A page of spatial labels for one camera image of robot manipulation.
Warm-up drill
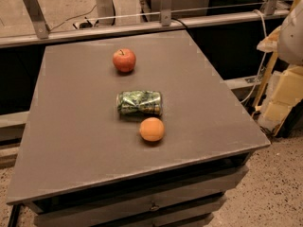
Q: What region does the orange fruit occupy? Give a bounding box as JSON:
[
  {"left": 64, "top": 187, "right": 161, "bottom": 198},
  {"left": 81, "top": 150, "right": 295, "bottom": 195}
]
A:
[{"left": 139, "top": 117, "right": 165, "bottom": 142}]

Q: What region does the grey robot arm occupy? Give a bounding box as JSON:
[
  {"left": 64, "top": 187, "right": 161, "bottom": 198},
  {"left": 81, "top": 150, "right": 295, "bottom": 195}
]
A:
[{"left": 277, "top": 4, "right": 303, "bottom": 66}]

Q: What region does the crushed green can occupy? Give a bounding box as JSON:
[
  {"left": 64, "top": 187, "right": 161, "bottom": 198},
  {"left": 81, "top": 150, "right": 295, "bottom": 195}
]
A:
[{"left": 116, "top": 90, "right": 163, "bottom": 115}]

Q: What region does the red apple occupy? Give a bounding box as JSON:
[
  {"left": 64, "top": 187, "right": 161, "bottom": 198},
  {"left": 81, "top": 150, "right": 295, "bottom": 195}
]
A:
[{"left": 113, "top": 48, "right": 136, "bottom": 73}]

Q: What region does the grey drawer cabinet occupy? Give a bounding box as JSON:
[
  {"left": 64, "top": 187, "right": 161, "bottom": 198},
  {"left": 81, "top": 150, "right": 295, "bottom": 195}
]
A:
[{"left": 7, "top": 30, "right": 268, "bottom": 227}]

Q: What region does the metal railing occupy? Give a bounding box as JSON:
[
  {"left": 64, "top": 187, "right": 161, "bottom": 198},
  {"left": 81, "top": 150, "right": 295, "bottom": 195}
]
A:
[{"left": 0, "top": 0, "right": 292, "bottom": 49}]

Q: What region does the black cable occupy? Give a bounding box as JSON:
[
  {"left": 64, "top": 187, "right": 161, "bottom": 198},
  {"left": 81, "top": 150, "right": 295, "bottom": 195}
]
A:
[{"left": 49, "top": 3, "right": 98, "bottom": 32}]

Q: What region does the white cable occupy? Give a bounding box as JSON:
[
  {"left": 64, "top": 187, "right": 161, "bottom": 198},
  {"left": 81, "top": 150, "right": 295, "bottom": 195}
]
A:
[{"left": 240, "top": 9, "right": 269, "bottom": 105}]

